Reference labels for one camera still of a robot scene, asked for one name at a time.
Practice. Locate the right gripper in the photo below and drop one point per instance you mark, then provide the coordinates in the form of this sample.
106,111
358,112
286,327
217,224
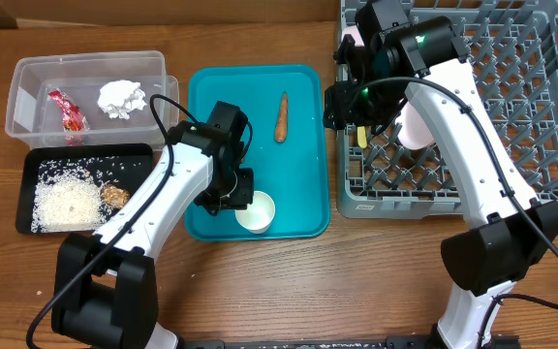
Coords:
341,108

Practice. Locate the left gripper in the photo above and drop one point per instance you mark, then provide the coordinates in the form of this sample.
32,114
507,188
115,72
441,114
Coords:
240,200

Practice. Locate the yellow plastic spoon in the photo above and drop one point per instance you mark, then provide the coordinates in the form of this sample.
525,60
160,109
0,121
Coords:
361,137

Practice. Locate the white cup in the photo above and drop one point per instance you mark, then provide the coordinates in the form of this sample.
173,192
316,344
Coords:
257,216

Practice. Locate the large white plate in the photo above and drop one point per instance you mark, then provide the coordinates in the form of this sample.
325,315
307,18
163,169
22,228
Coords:
414,130

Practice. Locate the brown carrot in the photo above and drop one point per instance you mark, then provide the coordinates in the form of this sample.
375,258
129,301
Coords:
281,128

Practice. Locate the pink bowl with rice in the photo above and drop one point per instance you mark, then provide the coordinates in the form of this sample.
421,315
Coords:
350,37

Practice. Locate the brown food scrap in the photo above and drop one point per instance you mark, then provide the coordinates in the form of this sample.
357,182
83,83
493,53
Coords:
114,197

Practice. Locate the white napkin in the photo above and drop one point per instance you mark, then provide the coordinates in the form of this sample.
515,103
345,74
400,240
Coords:
120,97

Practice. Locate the red snack wrapper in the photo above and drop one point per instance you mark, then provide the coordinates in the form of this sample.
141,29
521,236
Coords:
73,119

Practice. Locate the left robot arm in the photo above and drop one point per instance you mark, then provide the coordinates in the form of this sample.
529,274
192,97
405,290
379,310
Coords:
105,292

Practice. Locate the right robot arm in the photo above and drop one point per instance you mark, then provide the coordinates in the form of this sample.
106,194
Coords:
396,67

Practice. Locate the grey dishwasher rack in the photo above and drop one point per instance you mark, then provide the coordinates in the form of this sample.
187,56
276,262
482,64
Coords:
514,52

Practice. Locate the teal serving tray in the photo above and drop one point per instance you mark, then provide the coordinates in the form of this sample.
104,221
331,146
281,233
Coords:
292,173

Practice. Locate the spilled rice pile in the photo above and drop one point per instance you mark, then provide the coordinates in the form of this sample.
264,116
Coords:
67,196

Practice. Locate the clear plastic bin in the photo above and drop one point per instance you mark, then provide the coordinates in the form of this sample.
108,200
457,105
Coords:
34,118

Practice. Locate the black tray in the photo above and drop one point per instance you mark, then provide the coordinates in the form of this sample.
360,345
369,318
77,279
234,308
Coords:
134,163

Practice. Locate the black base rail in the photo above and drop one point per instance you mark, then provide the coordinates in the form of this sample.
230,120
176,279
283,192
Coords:
394,342

